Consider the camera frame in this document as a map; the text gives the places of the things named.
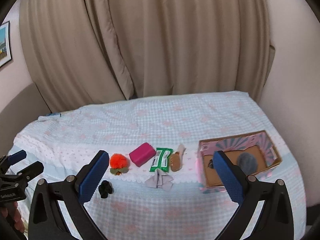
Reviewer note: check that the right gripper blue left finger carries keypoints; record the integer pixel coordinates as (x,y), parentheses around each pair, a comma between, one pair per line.
(46,220)

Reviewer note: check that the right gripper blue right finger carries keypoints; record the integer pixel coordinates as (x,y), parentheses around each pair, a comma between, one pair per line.
(275,220)

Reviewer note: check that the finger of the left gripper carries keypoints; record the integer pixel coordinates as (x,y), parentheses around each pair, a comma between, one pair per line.
(30,172)
(9,160)

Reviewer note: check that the dark grey fuzzy sock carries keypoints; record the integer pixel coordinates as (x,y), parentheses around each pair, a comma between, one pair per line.
(247,163)

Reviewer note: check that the small black fabric item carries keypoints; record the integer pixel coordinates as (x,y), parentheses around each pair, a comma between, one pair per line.
(105,189)

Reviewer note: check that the orange plush strawberry toy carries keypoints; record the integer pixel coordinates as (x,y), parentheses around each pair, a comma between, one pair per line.
(118,164)

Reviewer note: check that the brown plush toy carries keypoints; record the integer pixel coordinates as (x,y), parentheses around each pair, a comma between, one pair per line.
(176,159)

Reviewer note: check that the magenta pouch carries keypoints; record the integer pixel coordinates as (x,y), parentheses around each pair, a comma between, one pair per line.
(142,154)

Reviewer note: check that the grey cloth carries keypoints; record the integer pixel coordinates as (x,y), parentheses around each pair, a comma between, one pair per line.
(160,180)

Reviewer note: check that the green wet wipes pack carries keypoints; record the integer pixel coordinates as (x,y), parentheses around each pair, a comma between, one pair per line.
(161,159)

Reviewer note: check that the black patterned fabric bow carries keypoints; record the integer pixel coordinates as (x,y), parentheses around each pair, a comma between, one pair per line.
(210,164)

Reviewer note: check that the person's left hand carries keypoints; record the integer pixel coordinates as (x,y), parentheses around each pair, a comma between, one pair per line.
(16,216)

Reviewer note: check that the beige headboard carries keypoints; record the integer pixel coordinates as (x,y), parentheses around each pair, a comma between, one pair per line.
(26,107)

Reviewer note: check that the pink patterned cardboard box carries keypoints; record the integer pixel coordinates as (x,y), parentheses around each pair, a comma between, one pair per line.
(257,143)

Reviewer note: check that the light blue checkered bedspread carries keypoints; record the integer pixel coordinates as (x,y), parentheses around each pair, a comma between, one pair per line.
(65,142)

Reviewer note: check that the beige curtain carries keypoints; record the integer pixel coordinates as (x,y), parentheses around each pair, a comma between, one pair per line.
(80,52)

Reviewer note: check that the framed picture on wall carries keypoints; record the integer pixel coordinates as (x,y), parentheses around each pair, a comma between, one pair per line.
(5,50)

